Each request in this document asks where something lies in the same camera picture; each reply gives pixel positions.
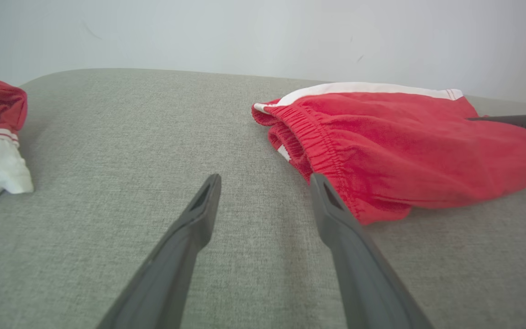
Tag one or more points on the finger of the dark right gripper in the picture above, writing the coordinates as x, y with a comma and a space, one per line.
518, 121

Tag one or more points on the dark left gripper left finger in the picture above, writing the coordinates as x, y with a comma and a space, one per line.
171, 265

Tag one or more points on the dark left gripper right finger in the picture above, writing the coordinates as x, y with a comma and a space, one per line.
359, 274

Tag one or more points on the red jersey pile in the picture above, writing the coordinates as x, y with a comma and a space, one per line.
404, 151

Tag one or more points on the grey fabric sofa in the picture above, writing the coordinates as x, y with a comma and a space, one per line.
107, 137

